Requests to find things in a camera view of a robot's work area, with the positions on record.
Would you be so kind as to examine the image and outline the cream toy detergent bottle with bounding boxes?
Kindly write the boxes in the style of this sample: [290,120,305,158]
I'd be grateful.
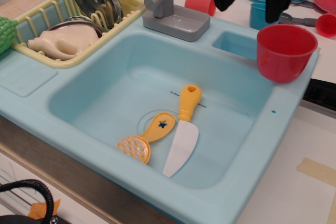
[28,25,99,60]

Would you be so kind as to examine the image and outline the pale yellow dish rack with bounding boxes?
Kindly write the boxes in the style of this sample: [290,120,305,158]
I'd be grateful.
[11,0,146,69]

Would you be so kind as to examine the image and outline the small red cup lying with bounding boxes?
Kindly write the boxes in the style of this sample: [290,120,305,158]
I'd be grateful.
[184,0,216,16]

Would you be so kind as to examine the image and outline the grey toy utensil handles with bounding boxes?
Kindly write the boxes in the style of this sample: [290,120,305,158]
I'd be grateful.
[291,0,315,9]

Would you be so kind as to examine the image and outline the beige masking tape strip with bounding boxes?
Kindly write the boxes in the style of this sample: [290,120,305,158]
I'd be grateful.
[297,158,335,187]

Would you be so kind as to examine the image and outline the metal pot in rack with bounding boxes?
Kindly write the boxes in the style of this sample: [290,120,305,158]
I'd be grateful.
[48,19,104,38]

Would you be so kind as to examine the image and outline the green toy corn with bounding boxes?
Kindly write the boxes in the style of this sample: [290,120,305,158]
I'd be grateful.
[0,17,18,55]

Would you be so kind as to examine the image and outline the small red cup right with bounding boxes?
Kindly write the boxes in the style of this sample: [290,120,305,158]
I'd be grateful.
[316,13,335,38]

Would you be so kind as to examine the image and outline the light blue toy sink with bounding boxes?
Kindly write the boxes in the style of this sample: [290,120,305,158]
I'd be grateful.
[1,18,319,223]

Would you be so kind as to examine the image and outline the large red plastic cup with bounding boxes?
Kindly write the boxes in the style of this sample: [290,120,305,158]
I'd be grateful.
[257,24,318,83]

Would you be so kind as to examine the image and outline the grey toy faucet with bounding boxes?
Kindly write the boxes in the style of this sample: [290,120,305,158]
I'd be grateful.
[142,0,211,42]

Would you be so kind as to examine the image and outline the black braided cable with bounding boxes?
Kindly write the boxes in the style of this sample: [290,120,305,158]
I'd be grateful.
[0,179,55,224]

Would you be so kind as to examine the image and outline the black bar at right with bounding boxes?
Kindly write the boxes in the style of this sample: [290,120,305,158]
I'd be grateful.
[303,78,335,111]

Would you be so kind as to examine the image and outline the blue plastic cup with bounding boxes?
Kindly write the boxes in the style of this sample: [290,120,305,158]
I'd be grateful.
[249,3,282,30]

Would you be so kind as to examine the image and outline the grey toy spoon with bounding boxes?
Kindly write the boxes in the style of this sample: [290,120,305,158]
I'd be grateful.
[279,13,317,27]

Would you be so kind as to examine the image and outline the yellow handled toy knife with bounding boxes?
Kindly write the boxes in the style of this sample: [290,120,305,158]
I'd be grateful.
[163,84,202,177]

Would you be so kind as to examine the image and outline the orange tape piece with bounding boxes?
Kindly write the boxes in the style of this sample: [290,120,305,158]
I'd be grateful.
[27,199,61,220]

